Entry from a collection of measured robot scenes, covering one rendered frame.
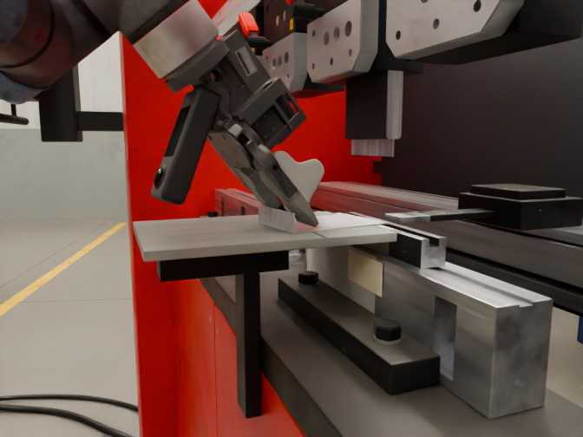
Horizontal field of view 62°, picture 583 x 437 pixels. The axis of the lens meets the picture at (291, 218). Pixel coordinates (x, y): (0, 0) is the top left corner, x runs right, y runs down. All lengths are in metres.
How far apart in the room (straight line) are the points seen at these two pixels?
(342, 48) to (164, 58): 0.22
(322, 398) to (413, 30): 0.33
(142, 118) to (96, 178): 6.31
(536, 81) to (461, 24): 0.70
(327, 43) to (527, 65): 0.58
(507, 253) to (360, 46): 0.38
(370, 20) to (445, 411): 0.39
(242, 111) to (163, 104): 0.91
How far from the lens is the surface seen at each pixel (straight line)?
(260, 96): 0.50
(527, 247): 0.74
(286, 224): 0.52
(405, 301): 0.51
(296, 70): 0.74
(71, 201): 7.82
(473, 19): 0.41
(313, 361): 0.52
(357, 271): 0.59
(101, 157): 7.65
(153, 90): 1.39
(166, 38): 0.47
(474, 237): 0.82
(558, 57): 1.09
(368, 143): 0.62
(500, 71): 1.18
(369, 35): 0.56
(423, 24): 0.46
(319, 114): 1.51
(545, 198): 0.72
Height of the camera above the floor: 1.10
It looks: 9 degrees down
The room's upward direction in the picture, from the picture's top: straight up
